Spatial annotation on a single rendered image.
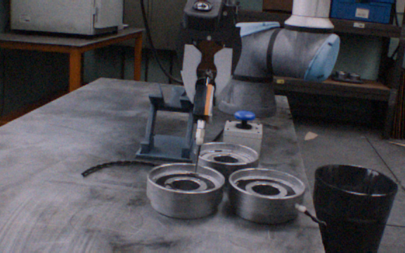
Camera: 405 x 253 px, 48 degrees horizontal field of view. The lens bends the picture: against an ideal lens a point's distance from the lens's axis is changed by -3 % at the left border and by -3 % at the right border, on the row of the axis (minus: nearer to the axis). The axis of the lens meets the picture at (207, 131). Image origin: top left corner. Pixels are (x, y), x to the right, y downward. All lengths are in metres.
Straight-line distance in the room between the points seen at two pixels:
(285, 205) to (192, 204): 0.12
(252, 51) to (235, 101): 0.13
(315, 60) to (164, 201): 0.59
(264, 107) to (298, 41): 0.19
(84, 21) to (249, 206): 2.38
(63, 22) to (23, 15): 0.26
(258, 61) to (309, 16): 0.16
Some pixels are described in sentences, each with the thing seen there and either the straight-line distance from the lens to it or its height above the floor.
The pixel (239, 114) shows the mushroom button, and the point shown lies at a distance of 0.86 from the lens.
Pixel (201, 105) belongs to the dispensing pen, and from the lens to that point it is 0.68.
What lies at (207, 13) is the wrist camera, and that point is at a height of 1.06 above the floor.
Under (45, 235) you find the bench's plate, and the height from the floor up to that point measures 0.80.
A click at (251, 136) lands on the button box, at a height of 0.84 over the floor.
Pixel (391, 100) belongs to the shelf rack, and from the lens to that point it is 4.27.
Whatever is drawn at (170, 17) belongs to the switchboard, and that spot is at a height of 0.87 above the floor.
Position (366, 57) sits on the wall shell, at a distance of 4.77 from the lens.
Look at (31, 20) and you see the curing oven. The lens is 3.02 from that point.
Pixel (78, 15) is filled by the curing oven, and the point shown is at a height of 0.92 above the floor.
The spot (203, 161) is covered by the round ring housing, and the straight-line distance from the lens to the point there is 0.71.
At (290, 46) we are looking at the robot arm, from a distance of 1.10.
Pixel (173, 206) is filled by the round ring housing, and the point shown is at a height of 0.82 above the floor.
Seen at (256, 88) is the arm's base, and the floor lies 0.87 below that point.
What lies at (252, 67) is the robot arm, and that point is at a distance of 1.14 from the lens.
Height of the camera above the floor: 1.08
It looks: 16 degrees down
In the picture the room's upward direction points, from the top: 5 degrees clockwise
